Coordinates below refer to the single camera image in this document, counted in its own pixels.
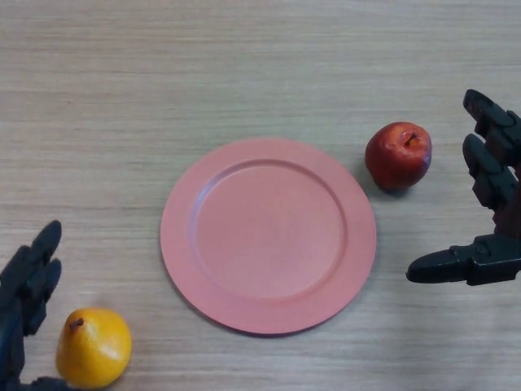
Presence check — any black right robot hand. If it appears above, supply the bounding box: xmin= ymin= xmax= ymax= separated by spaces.
xmin=406 ymin=89 xmax=521 ymax=287

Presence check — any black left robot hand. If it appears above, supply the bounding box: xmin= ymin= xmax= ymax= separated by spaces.
xmin=0 ymin=220 xmax=77 ymax=391

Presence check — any yellow pear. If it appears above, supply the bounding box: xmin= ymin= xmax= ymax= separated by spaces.
xmin=55 ymin=307 xmax=133 ymax=389

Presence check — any pink round plate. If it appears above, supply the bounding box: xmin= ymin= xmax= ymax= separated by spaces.
xmin=160 ymin=137 xmax=377 ymax=336

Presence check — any red apple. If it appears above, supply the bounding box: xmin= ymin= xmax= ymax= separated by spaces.
xmin=365 ymin=121 xmax=432 ymax=191

